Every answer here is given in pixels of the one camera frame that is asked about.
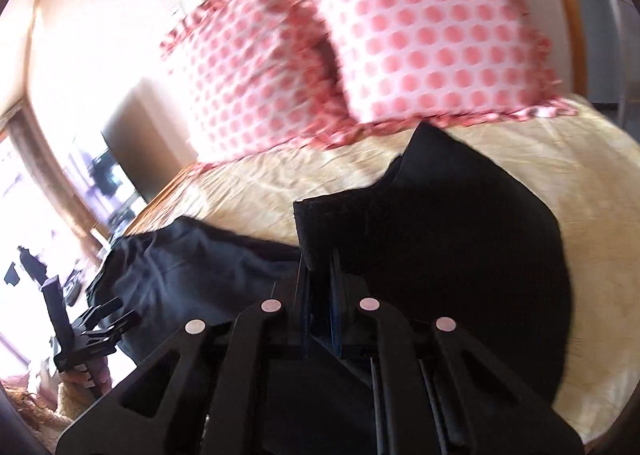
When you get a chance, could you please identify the window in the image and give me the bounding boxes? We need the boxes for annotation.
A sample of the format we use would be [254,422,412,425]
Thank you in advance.
[0,100,117,386]

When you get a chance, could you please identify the yellow patterned bed sheet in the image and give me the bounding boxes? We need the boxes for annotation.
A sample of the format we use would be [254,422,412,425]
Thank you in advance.
[125,94,640,442]

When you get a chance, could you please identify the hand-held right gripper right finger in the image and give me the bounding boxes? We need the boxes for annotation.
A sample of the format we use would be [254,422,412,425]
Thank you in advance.
[326,254,587,455]

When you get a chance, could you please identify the person's left hand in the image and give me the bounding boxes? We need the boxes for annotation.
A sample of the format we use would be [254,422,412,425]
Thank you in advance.
[64,359,112,397]

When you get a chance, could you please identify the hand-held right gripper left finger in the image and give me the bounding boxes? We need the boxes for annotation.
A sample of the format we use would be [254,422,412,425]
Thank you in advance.
[55,255,313,455]

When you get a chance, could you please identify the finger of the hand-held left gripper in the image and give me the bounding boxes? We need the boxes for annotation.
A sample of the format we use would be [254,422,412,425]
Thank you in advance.
[92,310,142,343]
[80,297,125,326]

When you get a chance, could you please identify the brown fluffy rug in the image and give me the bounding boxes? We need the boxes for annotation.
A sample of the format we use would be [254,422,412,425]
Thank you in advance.
[2,374,78,438]

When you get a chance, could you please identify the black pants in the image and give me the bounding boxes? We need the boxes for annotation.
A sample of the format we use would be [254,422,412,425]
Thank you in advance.
[86,121,575,455]

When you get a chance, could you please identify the pink polka dot pillow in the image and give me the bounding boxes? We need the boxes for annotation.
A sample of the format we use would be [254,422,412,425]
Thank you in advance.
[299,0,583,130]
[159,0,353,166]

